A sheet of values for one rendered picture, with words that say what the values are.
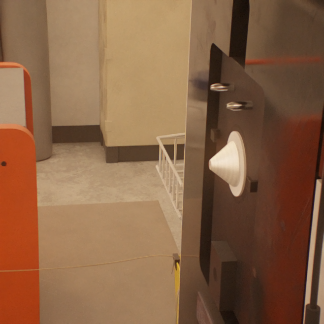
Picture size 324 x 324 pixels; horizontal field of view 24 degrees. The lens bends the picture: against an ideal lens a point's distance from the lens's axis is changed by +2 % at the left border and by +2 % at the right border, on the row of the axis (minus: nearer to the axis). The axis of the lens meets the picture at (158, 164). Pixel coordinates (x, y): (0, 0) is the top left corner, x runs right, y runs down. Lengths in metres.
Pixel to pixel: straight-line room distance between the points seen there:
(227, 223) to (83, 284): 0.75
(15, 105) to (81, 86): 3.08
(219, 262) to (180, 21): 3.12
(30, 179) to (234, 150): 0.42
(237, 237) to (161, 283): 0.76
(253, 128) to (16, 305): 0.58
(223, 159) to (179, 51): 3.15
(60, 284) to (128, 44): 2.44
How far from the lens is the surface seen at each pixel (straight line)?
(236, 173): 0.69
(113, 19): 3.75
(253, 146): 0.66
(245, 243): 0.70
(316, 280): 0.48
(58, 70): 4.17
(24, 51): 3.84
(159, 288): 1.46
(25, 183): 1.05
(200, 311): 0.85
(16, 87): 1.22
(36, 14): 3.82
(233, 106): 0.65
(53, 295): 1.45
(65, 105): 4.23
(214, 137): 0.76
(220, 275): 0.74
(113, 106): 3.86
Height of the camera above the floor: 1.46
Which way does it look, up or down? 22 degrees down
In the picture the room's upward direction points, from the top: 2 degrees clockwise
